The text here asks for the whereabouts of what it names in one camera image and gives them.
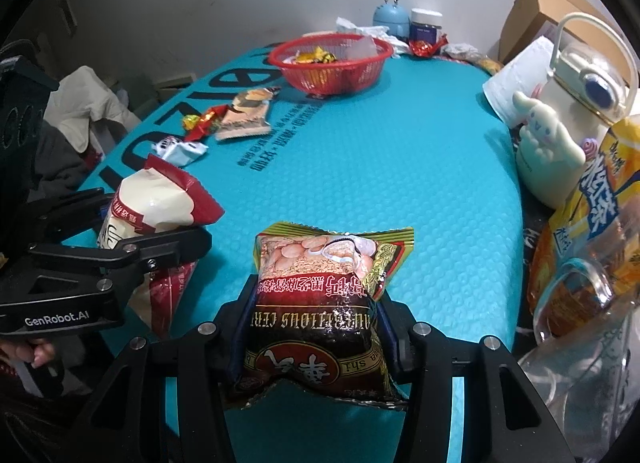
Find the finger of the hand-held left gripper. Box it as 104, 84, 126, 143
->
97, 226, 213, 285
20, 190, 113, 240

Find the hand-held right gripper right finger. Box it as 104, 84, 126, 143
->
372, 288, 576, 463

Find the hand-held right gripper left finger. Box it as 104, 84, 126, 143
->
65, 275, 261, 463

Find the large white red snack packet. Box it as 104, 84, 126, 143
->
97, 153, 226, 341

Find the red green peanut packet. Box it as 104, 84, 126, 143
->
225, 224, 416, 411

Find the red plastic basket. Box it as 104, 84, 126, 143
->
267, 33, 396, 95

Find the yellow black snack packet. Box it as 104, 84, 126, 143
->
292, 46, 337, 65

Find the clear plastic bag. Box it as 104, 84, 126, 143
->
345, 36, 378, 60

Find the person's left hand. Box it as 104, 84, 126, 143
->
0, 335, 58, 370

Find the dark grey cloth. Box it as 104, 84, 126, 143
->
37, 120, 106, 194

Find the small white snack packet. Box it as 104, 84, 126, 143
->
151, 137, 209, 167

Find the white cloth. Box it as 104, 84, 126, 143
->
45, 66, 143, 154

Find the tan cartoon snack packet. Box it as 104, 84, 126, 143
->
215, 86, 274, 142

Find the beige wooden board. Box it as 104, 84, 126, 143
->
152, 72, 196, 101

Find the clear glass cup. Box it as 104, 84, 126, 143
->
520, 255, 638, 424

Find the teal printed table mat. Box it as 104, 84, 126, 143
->
75, 40, 523, 463

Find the yellow labelled drink bottle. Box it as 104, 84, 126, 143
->
527, 116, 640, 339

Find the crumpled white tissue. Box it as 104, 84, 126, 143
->
336, 17, 411, 56

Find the white padded paper sheet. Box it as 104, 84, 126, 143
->
482, 36, 556, 126

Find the golden snack packet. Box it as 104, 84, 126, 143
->
470, 56, 503, 75

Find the crumpled white wrapper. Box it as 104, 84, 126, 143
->
442, 43, 481, 61

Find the red crumpled candy wrapper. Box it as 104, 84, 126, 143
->
409, 33, 448, 60

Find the blue round gadget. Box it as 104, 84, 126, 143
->
372, 0, 410, 41

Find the blue jar white lid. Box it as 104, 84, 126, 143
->
410, 8, 444, 44

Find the brown cardboard box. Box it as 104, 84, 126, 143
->
499, 0, 598, 66

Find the cream water bottle with handle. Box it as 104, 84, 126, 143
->
512, 13, 640, 209

